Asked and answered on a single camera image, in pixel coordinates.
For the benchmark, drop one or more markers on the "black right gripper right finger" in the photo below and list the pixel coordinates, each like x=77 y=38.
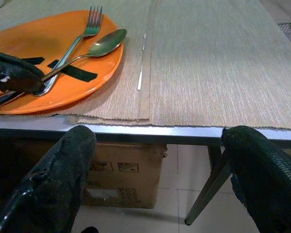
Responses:
x=264 y=179

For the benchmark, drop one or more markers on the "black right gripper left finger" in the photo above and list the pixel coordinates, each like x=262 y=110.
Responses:
x=53 y=184

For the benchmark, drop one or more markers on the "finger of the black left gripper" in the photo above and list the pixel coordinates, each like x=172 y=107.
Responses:
x=14 y=61
x=17 y=78

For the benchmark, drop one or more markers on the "silver metal fork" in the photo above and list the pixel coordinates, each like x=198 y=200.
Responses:
x=93 y=26

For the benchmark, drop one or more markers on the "silver metal spoon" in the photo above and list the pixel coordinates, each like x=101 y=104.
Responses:
x=108 y=42

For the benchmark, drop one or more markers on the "short black tape strip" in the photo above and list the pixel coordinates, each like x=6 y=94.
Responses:
x=34 y=60

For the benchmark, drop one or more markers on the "orange plate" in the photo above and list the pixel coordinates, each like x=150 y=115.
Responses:
x=46 y=38

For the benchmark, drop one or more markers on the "upright dark table leg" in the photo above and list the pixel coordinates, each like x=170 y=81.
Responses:
x=215 y=157

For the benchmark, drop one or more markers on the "slanted dark table leg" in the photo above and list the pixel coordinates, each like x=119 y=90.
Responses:
x=208 y=189

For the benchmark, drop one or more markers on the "long black tape strip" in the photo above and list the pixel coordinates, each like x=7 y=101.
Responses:
x=80 y=74

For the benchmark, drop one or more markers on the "brown cardboard box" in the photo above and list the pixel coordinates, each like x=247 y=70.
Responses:
x=126 y=179

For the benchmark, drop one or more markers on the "beige woven placemat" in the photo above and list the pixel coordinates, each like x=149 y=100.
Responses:
x=213 y=68
x=126 y=92

